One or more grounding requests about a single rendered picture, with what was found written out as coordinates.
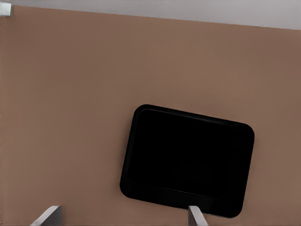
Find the black storage box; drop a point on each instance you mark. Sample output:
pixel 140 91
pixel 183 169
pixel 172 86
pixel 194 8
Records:
pixel 187 160

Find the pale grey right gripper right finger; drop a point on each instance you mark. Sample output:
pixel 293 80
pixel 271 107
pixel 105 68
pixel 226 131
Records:
pixel 196 217

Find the silver frame post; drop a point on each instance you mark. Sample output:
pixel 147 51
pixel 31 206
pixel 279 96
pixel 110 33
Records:
pixel 5 10

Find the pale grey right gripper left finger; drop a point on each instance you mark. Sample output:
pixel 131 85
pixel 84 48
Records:
pixel 48 217

